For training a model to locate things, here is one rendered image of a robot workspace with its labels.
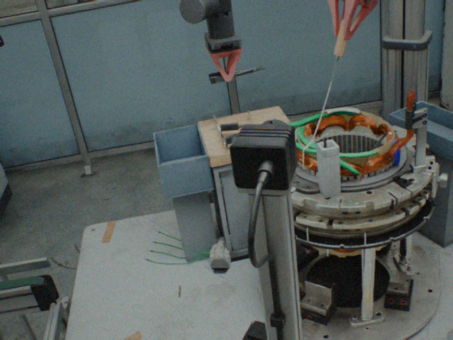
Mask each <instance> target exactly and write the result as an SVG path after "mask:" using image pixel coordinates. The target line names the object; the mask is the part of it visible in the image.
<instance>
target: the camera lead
mask: <svg viewBox="0 0 453 340"><path fill-rule="evenodd" d="M276 169H277V167H276V165H275V164H274V162H272V161H264V162H263V163H262V164H261V167H260V169H259V171H258V172H257V174H256V177H257V179H258V180H257V183H256V184H257V186H256V188H255V192H254V196H253V204H252V208H251V217H250V220H249V227H248V234H247V248H248V254H249V259H250V263H251V264H252V265H253V266H254V267H255V268H260V267H261V266H264V265H265V263H266V261H268V268H269V274H270V284H271V290H272V301H273V307H274V313H271V317H270V324H271V327H276V334H277V339H278V340H282V333H281V329H283V328H284V326H285V317H284V314H279V311H280V310H279V309H278V308H279V303H278V292H277V286H276V275H275V269H274V258H273V255H271V254H266V255H265V256H263V257H262V258H261V259H259V260H257V258H256V255H255V227H256V222H257V216H258V212H259V207H260V198H261V195H262V189H263V187H264V186H265V185H266V183H269V182H270V181H272V178H273V177H274V173H275V171H276Z"/></svg>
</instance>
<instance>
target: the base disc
mask: <svg viewBox="0 0 453 340"><path fill-rule="evenodd" d="M399 249H400V240H399V241H397V242H392V244H391V246H390V248H389V250H388V253H387V254H386V255H385V254H380V253H379V254H377V253H375V259H376V260H377V261H378V262H379V263H381V264H382V265H383V266H384V267H385V269H386V271H387V272H388V275H389V276H390V273H391V272H392V270H396V271H400V269H399V267H398V266H397V264H396V263H395V260H394V256H395V254H399ZM319 253H320V255H319V256H318V257H315V258H314V260H312V261H311V262H310V263H309V264H308V265H306V266H304V267H303V268H302V269H301V270H300V271H299V272H298V279H299V282H301V283H302V285H303V287H301V288H299V293H301V291H304V292H306V291H305V280H306V279H307V274H309V271H310V269H311V268H312V266H313V265H314V264H316V263H317V262H319V261H320V260H321V259H323V258H325V257H327V252H325V251H319ZM411 262H412V263H413V265H414V267H415V268H416V271H415V274H414V275H411V279H413V292H412V298H411V306H410V308H409V311H404V310H397V309H395V310H393V309H389V308H384V299H385V297H386V293H385V294H384V296H382V297H381V298H380V299H378V300H377V301H375V302H374V303H373V309H378V310H381V311H382V312H383V315H384V319H383V321H382V322H379V323H375V324H369V325H365V326H360V327H353V326H351V324H350V323H351V322H350V321H349V316H350V315H351V314H354V313H358V312H360V307H358V308H341V307H339V308H337V307H336V311H335V313H334V314H333V316H332V317H331V319H330V321H329V322H328V323H327V324H326V325H325V326H324V325H322V324H319V323H317V322H314V321H312V320H308V319H306V318H302V317H301V325H302V333H303V339H302V340H403V339H406V338H407V337H410V336H411V335H412V334H414V333H416V332H417V331H418V330H420V329H421V328H422V327H424V326H425V325H426V324H427V323H428V322H429V320H430V318H431V317H432V316H433V314H434V312H435V311H436V309H437V307H438V306H439V303H440V299H441V293H442V283H441V279H440V272H439V271H438V269H437V266H436V264H435V262H434V261H433V259H432V258H431V256H430V255H429V254H428V253H427V252H426V251H425V250H424V249H423V248H422V247H420V246H419V245H418V244H417V243H415V242H414V241H413V244H411ZM258 295H259V298H260V302H261V305H262V307H263V304H262V295H261V289H260V280H259V277H258ZM419 302H420V303H419ZM312 336H313V337H312Z"/></svg>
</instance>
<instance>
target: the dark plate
mask: <svg viewBox="0 0 453 340"><path fill-rule="evenodd" d="M309 276H312V277H316V278H318V279H321V280H324V281H329V282H332V283H335V294H336V302H337V305H336V307H337V308H339V307H341V308H358V307H360V305H361V255H359V254H358V255H355V256H348V255H346V256H345V258H343V257H340V258H339V257H338V256H336V255H335V256H329V257H326V258H323V259H321V260H320V261H319V262H317V263H316V264H314V265H313V266H312V268H311V269H310V271H309V274H307V278H308V277H309ZM388 281H389V275H388V272H387V271H386V269H385V267H384V266H383V265H382V264H381V263H379V262H378V261H377V260H375V280H374V290H373V302H375V301H377V300H378V299H380V298H381V297H382V296H384V294H385V293H386V291H387V287H388Z"/></svg>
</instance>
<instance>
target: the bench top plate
mask: <svg viewBox="0 0 453 340"><path fill-rule="evenodd" d="M107 223H108V222H107ZM107 223H100V224H95V225H91V226H87V227H86V228H85V230H84V233H83V238H82V244H81V248H80V255H79V262H78V269H77V273H76V277H75V283H74V287H73V297H72V302H71V308H70V312H69V318H68V322H67V323H68V326H67V332H66V336H65V340H122V339H126V338H127V337H129V336H131V335H132V334H134V333H136V332H138V331H139V332H140V333H141V334H142V336H143V339H141V340H242V336H244V334H245V332H247V330H248V328H249V326H250V324H251V323H252V322H254V321H255V320H256V321H259V322H264V323H265V320H264V309H263V307H262V305H261V302H260V298H259V295H258V277H259V274H258V268H255V267H254V266H253V265H252V264H251V263H250V259H249V258H247V259H243V260H240V261H237V262H231V266H230V267H229V268H228V270H227V272H226V274H225V275H215V274H214V272H212V269H213V268H212V269H211V266H210V259H203V260H197V261H195V262H194V263H192V264H177V265H175V264H159V263H155V262H163V263H179V262H187V259H184V258H186V255H185V253H184V250H182V249H179V248H183V244H182V242H180V240H177V239H174V238H172V237H175V238H178V239H181V234H180V230H179V224H177V218H176V214H175V210H169V211H168V212H167V211H165V212H162V213H156V214H153V215H145V216H141V217H134V218H130V219H123V220H118V221H116V223H115V228H114V231H113V234H112V236H111V240H110V242H108V243H101V241H102V238H103V236H104V233H105V229H106V227H107ZM158 231H161V233H163V234H166V235H169V236H172V237H169V236H165V235H163V234H161V233H159V232H158ZM181 241H182V239H181ZM413 241H414V242H415V243H417V244H418V245H419V246H420V247H422V248H423V249H424V250H425V251H426V252H427V253H428V254H429V255H430V256H431V258H432V259H433V261H434V262H435V264H436V266H437V269H438V271H439V272H440V279H441V283H442V293H441V299H440V303H439V306H438V307H437V309H436V311H435V312H434V314H433V316H432V317H431V318H430V320H429V322H428V323H427V324H426V325H425V326H424V327H422V328H421V329H420V330H418V331H417V332H416V333H414V334H412V335H411V336H410V337H407V338H406V339H403V340H449V339H448V338H447V336H448V331H449V330H450V329H452V328H453V255H452V253H450V252H449V251H451V252H453V243H451V244H450V245H448V246H446V247H445V248H442V247H441V246H439V245H438V244H436V243H435V242H433V241H432V240H430V239H429V238H427V237H425V236H424V235H422V234H420V233H419V232H417V231H416V232H414V233H413ZM155 242H162V244H168V245H172V246H177V247H179V248H174V247H172V246H167V245H162V244H158V243H155ZM148 250H154V251H158V252H166V253H169V254H170V255H173V256H178V257H182V258H177V257H173V256H169V255H166V254H163V253H158V252H151V251H148ZM440 251H447V252H440ZM451 255H452V256H451ZM145 259H148V260H152V261H155V262H150V261H147V260H145Z"/></svg>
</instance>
